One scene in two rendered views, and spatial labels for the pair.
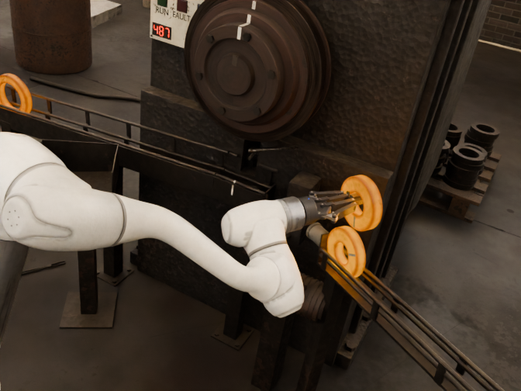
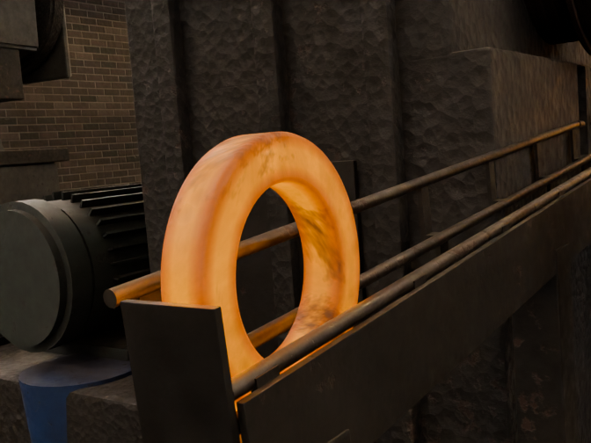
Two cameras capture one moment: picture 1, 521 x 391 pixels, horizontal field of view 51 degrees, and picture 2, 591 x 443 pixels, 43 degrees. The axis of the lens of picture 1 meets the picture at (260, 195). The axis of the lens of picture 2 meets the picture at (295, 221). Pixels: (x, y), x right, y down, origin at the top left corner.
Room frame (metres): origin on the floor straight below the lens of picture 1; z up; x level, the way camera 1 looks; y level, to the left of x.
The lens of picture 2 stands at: (1.93, 1.55, 0.75)
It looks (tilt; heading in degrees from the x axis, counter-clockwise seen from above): 6 degrees down; 282
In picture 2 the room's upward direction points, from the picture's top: 4 degrees counter-clockwise
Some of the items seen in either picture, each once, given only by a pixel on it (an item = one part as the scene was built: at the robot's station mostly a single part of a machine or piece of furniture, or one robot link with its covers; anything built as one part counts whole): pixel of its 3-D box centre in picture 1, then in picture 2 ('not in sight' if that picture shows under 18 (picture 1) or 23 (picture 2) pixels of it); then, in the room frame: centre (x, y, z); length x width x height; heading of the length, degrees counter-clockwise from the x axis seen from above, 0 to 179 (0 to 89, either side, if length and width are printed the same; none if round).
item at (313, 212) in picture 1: (312, 209); not in sight; (1.22, -0.14, 0.89); 0.09 x 0.08 x 0.07; 122
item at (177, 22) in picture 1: (182, 20); not in sight; (1.85, 0.35, 1.15); 0.26 x 0.02 x 0.18; 67
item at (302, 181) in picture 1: (300, 209); not in sight; (1.53, -0.14, 0.68); 0.11 x 0.08 x 0.24; 157
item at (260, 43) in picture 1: (237, 73); not in sight; (1.52, 0.12, 1.11); 0.28 x 0.06 x 0.28; 67
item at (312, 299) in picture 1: (286, 334); not in sight; (1.36, -0.17, 0.27); 0.22 x 0.13 x 0.53; 67
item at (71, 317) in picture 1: (80, 240); not in sight; (1.58, 0.64, 0.36); 0.26 x 0.20 x 0.72; 102
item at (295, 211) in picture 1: (289, 214); not in sight; (1.18, -0.08, 0.89); 0.09 x 0.06 x 0.09; 32
